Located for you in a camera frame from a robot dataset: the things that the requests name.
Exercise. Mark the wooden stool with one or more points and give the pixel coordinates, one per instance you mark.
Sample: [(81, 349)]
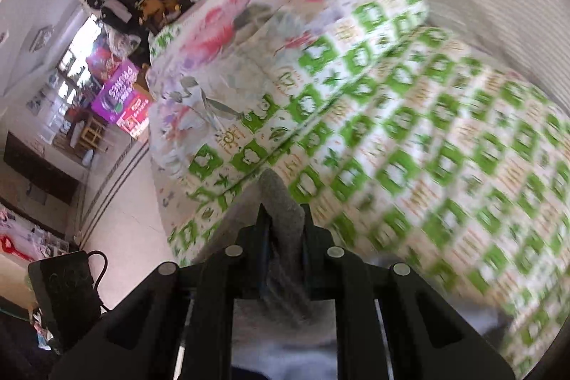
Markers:
[(92, 133)]

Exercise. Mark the grey pants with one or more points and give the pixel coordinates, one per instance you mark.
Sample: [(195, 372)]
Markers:
[(285, 202)]

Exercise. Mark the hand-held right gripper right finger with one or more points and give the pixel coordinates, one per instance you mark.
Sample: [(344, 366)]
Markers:
[(307, 246)]

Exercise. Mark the purple printed box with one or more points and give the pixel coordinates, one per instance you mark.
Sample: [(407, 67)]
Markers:
[(120, 95)]

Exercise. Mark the green checked blanket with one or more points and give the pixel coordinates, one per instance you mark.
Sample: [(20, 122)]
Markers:
[(423, 139)]

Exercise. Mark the floral pink blanket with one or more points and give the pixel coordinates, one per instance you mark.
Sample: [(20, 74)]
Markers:
[(231, 28)]

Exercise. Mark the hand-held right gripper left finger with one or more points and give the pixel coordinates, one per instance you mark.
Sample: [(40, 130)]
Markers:
[(265, 242)]

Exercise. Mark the black cabinet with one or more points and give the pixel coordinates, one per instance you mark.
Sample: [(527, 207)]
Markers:
[(40, 170)]

